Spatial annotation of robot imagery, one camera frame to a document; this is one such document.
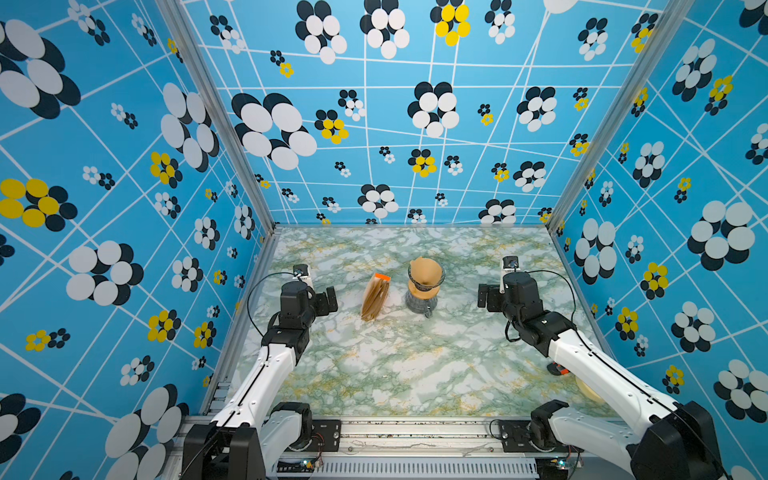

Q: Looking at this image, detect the brown paper coffee filter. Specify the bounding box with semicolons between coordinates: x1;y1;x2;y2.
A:
409;257;444;294

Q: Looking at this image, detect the clear glass carafe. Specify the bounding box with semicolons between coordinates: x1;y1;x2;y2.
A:
405;293;438;318

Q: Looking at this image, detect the ribbed glass dripper cone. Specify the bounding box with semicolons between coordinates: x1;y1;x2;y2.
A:
406;259;447;296

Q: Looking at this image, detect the round wooden dripper holder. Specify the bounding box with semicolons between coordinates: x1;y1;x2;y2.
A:
408;282;440;300

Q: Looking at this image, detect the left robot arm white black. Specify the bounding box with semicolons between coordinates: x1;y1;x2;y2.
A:
179;279;338;479

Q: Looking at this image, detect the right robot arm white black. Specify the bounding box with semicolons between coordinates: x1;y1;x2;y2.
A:
477;270;729;479

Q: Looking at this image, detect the black orange tool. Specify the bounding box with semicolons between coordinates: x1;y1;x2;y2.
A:
547;362;570;376

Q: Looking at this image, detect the round yellow sponge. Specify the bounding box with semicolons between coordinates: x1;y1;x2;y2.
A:
575;377;605;404

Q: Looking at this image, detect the left green circuit board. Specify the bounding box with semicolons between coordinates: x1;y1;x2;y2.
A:
278;457;323;474

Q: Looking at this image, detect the green circuit board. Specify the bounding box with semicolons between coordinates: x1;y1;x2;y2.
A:
278;457;323;474
536;458;571;479

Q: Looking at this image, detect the right green circuit board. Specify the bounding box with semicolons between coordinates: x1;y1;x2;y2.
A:
536;458;571;479

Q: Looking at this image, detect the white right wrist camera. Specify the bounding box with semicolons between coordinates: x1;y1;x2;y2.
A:
499;255;519;294

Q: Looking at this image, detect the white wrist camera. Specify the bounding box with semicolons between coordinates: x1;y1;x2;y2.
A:
499;255;519;294
292;263;315;290

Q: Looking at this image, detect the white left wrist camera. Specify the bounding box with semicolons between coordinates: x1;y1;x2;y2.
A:
292;263;315;290

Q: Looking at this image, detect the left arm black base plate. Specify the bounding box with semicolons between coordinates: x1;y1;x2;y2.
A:
287;419;342;453

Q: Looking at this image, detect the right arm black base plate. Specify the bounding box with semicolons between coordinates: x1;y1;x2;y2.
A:
489;419;582;456

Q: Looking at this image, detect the aluminium front frame rail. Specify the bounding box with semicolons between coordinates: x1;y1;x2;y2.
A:
161;415;685;480

